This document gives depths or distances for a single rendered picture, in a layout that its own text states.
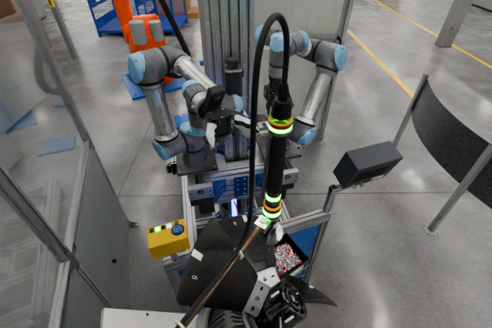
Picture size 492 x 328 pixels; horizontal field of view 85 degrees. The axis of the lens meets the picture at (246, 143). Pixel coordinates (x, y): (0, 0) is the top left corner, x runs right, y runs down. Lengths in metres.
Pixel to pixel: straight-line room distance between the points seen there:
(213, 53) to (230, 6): 0.23
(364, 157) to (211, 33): 0.94
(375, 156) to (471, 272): 1.68
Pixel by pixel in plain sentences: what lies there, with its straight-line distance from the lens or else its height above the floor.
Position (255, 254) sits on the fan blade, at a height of 1.19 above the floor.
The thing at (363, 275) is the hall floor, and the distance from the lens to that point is 2.47.
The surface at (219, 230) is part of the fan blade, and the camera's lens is 0.80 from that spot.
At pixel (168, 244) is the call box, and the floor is 1.07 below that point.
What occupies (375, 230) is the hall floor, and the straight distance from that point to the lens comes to 2.74.
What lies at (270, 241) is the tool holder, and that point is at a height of 1.46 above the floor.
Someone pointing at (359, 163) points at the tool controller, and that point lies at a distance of 1.35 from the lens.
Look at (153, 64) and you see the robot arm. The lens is 1.21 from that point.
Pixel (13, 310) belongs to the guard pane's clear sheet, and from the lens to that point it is 1.12.
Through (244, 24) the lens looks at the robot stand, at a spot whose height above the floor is 1.72.
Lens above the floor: 2.09
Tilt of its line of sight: 39 degrees down
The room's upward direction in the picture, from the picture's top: straight up
